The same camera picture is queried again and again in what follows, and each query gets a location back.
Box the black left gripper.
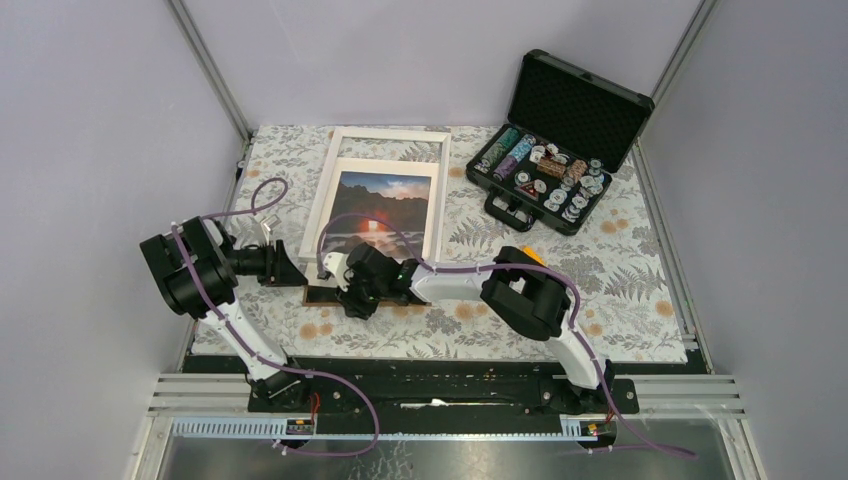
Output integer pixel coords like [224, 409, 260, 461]
[222, 238, 308, 286]

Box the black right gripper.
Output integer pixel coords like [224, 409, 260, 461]
[333, 267, 387, 321]

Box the brown frame backing board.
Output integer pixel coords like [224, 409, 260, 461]
[303, 285, 429, 308]

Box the white picture frame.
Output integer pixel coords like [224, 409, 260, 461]
[297, 125, 453, 266]

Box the yellow handled screwdriver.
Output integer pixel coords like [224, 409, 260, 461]
[522, 246, 546, 266]

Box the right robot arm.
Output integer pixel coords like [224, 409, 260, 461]
[321, 244, 614, 412]

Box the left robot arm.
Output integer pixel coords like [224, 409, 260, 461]
[139, 217, 311, 411]

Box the sunset landscape photo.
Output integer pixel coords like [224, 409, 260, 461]
[324, 171, 431, 260]

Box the white photo mat border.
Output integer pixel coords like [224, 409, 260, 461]
[311, 156, 444, 266]

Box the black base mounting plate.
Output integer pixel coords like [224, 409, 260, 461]
[183, 353, 707, 437]

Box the black poker chip case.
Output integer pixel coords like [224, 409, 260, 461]
[466, 49, 655, 236]

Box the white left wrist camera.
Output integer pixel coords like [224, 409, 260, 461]
[257, 215, 281, 237]

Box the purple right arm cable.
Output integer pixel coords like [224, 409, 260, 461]
[316, 213, 700, 462]

